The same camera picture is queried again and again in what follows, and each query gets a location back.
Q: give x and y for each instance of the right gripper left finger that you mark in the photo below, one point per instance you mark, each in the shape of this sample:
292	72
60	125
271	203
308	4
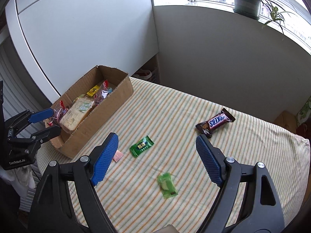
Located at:
52	208

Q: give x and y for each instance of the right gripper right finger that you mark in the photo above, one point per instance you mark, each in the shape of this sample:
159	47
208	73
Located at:
247	200

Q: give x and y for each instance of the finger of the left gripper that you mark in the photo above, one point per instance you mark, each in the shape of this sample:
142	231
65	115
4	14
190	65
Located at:
38	137
20	121

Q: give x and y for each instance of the red-wrapped snack bag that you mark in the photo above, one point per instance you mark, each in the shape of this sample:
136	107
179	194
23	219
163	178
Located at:
59	111
102	92

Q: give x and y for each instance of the large Snickers bar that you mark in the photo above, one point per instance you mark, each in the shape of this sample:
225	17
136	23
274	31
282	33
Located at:
208	127

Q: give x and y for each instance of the light green snack packet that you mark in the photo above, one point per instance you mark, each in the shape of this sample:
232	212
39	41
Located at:
167	186

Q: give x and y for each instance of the dark green candy packet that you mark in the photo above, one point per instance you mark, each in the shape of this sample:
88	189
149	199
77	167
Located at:
142	145

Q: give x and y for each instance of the white gloved hand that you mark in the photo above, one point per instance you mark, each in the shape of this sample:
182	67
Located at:
21	179

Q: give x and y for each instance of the brown cardboard box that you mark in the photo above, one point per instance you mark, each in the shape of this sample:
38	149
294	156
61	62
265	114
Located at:
71	144

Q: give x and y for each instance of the packaged sliced bread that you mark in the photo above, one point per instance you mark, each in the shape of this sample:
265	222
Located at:
80	109

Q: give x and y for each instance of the yellow candy packet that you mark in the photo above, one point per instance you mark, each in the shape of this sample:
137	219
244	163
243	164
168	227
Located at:
93	91

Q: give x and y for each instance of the pink candy wrapper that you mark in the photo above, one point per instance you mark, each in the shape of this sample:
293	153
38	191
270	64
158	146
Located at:
117	156

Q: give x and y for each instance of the striped tablecloth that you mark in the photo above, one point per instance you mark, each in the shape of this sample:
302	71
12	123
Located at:
130	193

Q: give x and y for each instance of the green carton box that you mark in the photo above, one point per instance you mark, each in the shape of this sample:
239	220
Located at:
303	120

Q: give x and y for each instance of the potted spider plant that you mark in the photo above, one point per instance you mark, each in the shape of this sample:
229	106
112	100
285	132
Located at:
251	9

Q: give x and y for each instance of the white window frame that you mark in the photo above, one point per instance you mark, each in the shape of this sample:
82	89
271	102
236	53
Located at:
297	27

